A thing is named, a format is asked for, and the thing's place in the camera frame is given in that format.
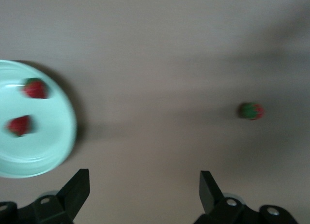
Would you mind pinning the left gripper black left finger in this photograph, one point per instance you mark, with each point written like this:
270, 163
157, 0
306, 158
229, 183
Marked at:
67, 202

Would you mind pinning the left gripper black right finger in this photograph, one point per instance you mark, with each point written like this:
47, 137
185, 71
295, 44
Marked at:
218, 204

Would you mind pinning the red strawberry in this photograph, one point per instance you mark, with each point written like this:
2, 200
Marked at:
35, 89
19, 126
251, 111

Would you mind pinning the pale green round plate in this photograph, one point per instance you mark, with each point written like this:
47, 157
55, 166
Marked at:
48, 141

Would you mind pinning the brown table cover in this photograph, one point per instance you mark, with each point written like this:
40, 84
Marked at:
155, 52

